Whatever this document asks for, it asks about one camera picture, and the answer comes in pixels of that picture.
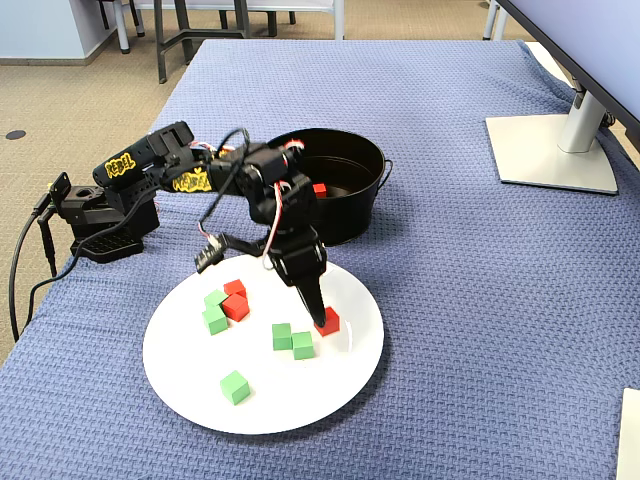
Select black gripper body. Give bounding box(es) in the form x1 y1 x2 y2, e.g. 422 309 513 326
269 224 330 286

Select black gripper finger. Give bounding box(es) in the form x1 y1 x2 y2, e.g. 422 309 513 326
292 277 330 337

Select white round plate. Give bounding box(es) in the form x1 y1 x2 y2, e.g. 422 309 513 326
142 254 386 435

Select black metal bucket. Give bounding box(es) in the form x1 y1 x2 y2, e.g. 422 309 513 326
264 128 394 247

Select blue woven table cloth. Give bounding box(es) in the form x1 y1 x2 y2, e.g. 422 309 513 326
0 38 640 480

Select black chair legs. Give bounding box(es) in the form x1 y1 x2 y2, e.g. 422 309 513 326
97 0 147 39
218 8 297 37

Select silver monitor stand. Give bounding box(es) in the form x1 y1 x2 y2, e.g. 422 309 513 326
485 74 621 195

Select white desk legs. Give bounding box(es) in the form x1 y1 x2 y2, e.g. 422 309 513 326
480 0 510 42

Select white flat board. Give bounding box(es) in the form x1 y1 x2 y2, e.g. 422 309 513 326
617 388 640 480

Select computer monitor screen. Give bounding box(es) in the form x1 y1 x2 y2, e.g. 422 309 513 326
497 0 640 135

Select black plug cable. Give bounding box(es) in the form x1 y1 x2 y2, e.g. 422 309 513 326
35 202 59 281

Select dark metal table frame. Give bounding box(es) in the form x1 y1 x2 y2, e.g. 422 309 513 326
151 0 251 85

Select thin black camera cable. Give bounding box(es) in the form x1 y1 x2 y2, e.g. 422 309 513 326
19 127 251 334

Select thick black power cable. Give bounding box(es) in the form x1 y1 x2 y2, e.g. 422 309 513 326
7 209 41 344

